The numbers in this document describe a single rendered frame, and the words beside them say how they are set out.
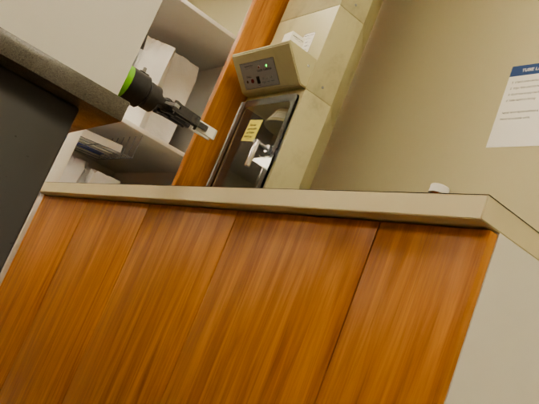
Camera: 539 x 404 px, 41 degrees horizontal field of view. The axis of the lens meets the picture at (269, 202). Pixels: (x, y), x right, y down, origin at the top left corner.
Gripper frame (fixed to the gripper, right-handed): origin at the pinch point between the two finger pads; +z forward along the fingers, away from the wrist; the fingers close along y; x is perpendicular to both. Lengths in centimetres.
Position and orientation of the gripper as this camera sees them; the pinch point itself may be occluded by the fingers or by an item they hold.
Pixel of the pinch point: (203, 130)
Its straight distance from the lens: 202.8
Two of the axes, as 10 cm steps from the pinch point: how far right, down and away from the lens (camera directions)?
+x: -3.7, 9.0, -2.1
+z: 7.3, 4.3, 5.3
